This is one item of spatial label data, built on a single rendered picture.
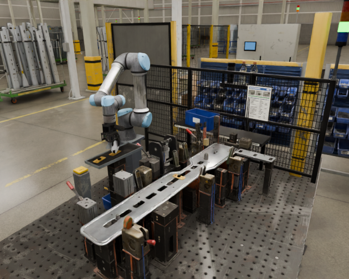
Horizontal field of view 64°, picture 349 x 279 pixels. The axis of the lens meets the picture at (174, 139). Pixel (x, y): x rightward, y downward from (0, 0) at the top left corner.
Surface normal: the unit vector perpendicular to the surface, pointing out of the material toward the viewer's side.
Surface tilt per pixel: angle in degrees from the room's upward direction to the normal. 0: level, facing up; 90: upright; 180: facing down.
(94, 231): 0
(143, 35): 89
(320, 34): 90
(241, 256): 0
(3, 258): 0
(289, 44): 90
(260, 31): 90
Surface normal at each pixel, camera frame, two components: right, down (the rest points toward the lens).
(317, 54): -0.55, 0.36
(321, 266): 0.00, -0.93
